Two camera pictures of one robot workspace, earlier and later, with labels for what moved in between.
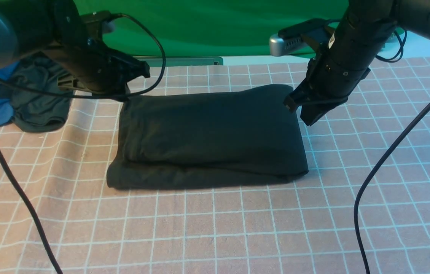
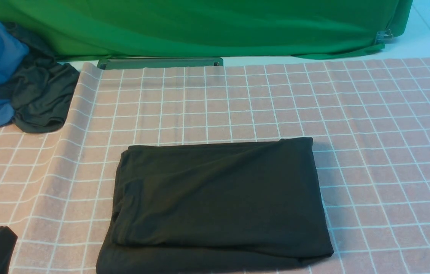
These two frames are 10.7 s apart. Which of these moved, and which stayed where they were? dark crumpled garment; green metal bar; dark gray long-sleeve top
Moved: dark gray long-sleeve top
Stayed: dark crumpled garment; green metal bar
